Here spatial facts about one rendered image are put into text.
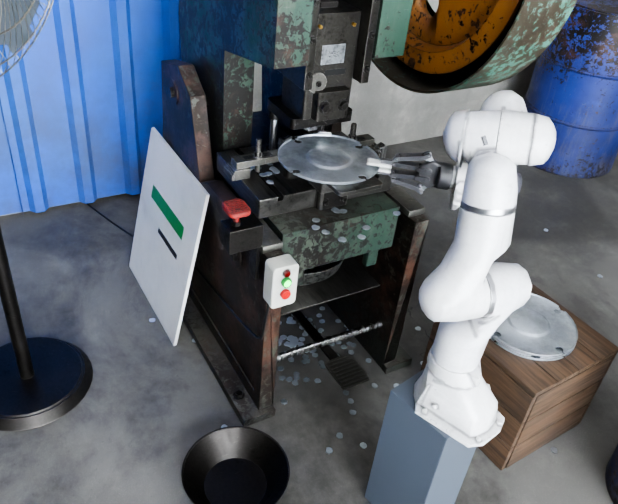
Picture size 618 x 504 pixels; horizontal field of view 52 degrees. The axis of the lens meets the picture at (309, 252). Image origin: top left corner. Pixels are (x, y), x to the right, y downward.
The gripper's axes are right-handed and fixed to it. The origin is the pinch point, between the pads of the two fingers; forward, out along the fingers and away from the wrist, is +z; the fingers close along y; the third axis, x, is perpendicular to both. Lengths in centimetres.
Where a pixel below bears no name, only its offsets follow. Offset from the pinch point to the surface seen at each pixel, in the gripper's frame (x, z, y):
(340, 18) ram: -4.3, 16.0, 37.1
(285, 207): 10.6, 23.8, -11.9
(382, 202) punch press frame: -3.7, -3.1, -13.9
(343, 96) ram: -2.9, 12.6, 17.3
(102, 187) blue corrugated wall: -75, 120, -72
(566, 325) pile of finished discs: 5, -65, -41
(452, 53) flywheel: -17.0, -14.7, 28.3
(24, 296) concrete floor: -5, 120, -79
